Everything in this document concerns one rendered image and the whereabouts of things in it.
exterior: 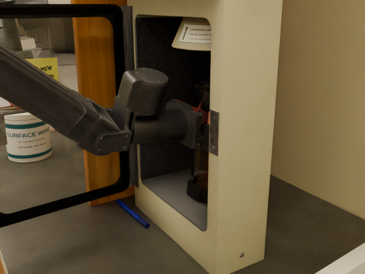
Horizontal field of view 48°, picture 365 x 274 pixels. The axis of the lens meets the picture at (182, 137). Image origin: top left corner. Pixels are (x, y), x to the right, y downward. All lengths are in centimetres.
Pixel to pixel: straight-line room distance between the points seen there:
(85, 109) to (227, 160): 23
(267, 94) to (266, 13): 12
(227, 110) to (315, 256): 36
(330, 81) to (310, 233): 35
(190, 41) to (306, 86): 44
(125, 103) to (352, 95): 54
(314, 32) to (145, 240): 61
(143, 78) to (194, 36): 12
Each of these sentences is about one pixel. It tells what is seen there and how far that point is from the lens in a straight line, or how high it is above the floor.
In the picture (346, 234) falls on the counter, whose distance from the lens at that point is 92.
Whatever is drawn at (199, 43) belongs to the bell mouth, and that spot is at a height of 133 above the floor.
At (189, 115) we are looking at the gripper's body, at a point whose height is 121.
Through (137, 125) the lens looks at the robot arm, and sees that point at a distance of 66.
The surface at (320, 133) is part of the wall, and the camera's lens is 105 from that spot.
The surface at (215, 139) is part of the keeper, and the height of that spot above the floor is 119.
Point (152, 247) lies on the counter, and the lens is 82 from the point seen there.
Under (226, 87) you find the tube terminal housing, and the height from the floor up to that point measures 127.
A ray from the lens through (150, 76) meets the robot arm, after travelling 65.
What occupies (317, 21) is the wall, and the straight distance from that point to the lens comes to 104.
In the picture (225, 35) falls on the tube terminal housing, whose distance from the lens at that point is 59.
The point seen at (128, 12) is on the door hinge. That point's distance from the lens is 86.
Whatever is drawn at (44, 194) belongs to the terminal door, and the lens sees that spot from 85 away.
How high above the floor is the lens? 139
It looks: 18 degrees down
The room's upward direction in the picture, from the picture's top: straight up
